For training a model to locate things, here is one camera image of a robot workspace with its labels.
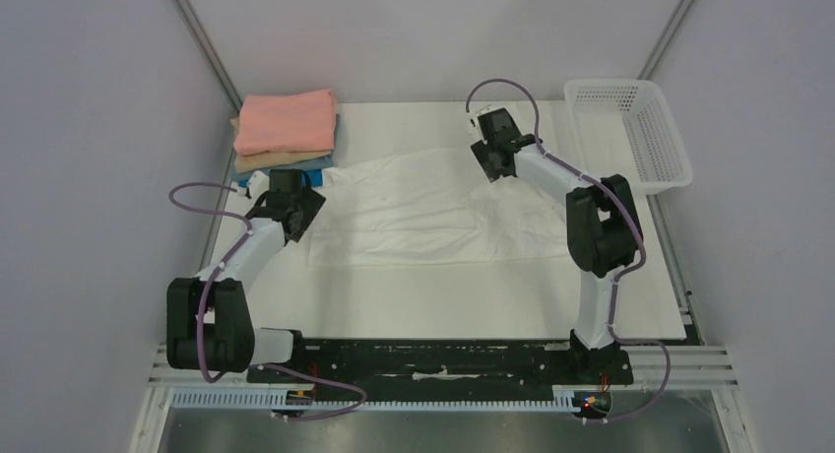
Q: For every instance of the white plastic basket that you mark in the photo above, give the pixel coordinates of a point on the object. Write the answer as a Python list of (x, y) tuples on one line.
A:
[(626, 126)]

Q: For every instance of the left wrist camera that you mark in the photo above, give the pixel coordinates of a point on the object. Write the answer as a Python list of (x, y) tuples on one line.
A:
[(256, 185)]

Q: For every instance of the white t shirt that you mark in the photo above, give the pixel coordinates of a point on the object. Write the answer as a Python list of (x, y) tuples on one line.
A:
[(432, 207)]

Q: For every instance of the blue folded t shirt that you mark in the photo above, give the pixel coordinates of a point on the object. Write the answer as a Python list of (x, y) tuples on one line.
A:
[(315, 176)]

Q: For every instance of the white cable duct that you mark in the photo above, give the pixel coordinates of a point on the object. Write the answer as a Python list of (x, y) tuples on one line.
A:
[(286, 400)]

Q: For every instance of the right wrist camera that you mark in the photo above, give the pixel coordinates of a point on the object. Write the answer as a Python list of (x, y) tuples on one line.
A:
[(473, 127)]

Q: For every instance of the aluminium frame rails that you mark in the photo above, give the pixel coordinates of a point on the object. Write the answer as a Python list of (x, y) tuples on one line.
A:
[(683, 399)]

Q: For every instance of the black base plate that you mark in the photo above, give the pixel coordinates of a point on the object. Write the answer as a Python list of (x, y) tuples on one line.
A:
[(453, 370)]

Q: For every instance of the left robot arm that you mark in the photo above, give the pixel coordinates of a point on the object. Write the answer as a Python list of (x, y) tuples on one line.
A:
[(209, 327)]

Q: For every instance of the pink folded t shirt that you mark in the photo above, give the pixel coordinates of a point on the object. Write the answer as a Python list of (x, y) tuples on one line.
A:
[(299, 123)]

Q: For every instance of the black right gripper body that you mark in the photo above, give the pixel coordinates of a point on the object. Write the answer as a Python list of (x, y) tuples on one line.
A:
[(487, 161)]

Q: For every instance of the beige folded t shirt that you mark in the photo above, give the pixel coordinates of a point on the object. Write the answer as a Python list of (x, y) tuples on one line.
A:
[(243, 164)]

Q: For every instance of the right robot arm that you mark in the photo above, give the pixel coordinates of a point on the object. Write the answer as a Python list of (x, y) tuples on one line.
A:
[(603, 234)]

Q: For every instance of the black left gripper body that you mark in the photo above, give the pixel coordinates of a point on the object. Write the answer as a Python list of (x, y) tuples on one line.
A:
[(308, 205)]

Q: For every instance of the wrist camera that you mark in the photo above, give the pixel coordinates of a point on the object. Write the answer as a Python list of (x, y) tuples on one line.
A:
[(473, 127), (256, 185)]

